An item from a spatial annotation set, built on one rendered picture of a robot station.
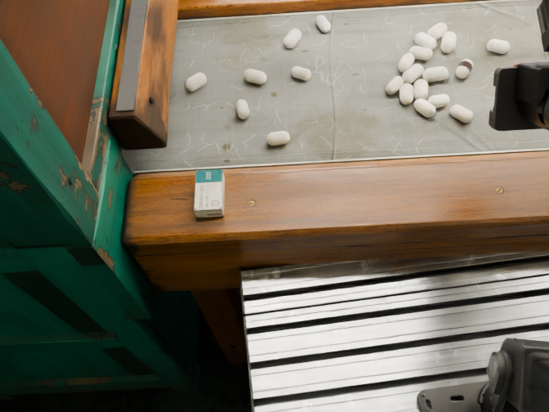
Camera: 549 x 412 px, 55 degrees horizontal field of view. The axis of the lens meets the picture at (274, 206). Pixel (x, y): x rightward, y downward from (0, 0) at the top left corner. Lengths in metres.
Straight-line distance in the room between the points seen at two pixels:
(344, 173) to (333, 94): 0.16
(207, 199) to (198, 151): 0.12
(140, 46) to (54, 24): 0.16
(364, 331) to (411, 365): 0.07
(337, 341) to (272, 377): 0.09
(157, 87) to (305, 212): 0.26
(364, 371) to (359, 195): 0.22
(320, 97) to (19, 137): 0.47
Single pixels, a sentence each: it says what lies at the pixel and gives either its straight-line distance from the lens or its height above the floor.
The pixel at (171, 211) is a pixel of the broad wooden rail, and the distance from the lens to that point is 0.69.
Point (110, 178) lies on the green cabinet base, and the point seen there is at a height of 0.82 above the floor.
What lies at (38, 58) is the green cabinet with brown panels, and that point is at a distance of 0.56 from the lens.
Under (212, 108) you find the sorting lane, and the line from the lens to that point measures 0.81.
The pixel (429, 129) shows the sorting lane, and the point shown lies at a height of 0.74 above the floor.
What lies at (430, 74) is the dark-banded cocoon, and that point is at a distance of 0.84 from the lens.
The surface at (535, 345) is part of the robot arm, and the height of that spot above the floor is 0.83.
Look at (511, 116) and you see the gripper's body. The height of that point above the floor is 0.90.
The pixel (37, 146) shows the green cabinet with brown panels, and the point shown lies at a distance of 0.51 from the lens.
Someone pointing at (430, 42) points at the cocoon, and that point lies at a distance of 0.88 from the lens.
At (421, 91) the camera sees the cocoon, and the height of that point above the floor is 0.76.
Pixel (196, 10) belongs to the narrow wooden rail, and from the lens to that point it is 0.94.
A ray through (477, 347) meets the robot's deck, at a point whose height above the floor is 0.67.
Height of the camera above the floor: 1.36
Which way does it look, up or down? 61 degrees down
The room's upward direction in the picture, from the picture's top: 6 degrees counter-clockwise
